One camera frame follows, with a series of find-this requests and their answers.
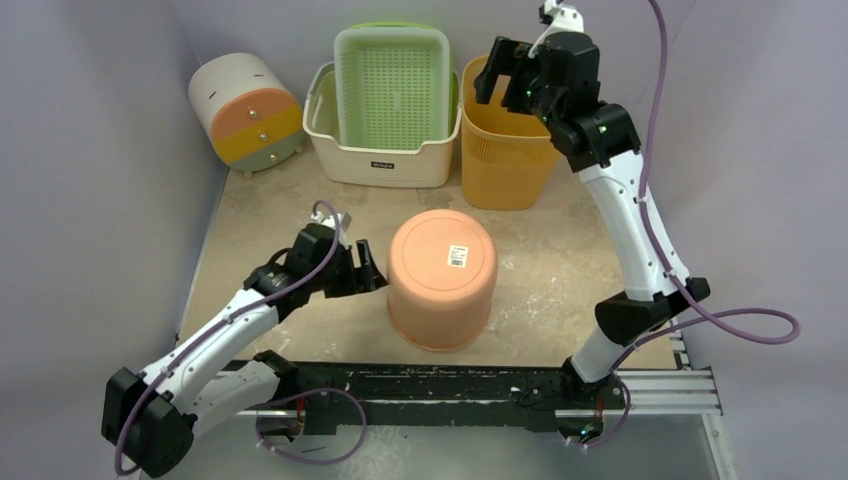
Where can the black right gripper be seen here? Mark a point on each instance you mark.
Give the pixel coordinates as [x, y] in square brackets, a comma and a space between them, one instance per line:
[511, 69]

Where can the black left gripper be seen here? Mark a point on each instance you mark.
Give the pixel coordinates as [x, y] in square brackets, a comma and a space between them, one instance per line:
[360, 280]

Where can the yellow slatted laundry basket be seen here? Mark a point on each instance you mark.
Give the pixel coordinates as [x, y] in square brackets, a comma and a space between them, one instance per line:
[507, 158]

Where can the peach plastic bucket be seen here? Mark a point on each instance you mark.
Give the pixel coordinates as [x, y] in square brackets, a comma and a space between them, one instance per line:
[442, 272]

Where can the white perforated tray basket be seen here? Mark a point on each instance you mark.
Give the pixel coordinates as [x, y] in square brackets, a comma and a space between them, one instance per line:
[393, 85]

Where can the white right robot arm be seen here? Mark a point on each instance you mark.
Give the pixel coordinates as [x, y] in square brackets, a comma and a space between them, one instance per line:
[558, 84]

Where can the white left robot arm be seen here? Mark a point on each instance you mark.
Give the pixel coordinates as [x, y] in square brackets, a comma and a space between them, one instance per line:
[153, 416]

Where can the cream plastic storage basket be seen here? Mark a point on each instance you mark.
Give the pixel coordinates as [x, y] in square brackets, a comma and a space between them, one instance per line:
[428, 166]

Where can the round pastel drawer cabinet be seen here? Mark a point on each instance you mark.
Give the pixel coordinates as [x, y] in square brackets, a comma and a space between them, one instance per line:
[251, 119]

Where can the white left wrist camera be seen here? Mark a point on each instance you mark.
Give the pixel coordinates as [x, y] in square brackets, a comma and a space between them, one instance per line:
[327, 215]

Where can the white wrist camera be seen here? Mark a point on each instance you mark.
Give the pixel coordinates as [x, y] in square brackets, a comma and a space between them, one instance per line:
[327, 215]
[558, 16]

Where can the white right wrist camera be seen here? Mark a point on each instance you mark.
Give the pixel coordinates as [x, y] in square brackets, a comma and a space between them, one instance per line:
[558, 16]

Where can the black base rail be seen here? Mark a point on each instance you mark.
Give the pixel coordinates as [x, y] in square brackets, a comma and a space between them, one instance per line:
[537, 399]

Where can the aluminium frame rails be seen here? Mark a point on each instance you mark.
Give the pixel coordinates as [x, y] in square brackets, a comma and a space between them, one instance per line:
[646, 392]

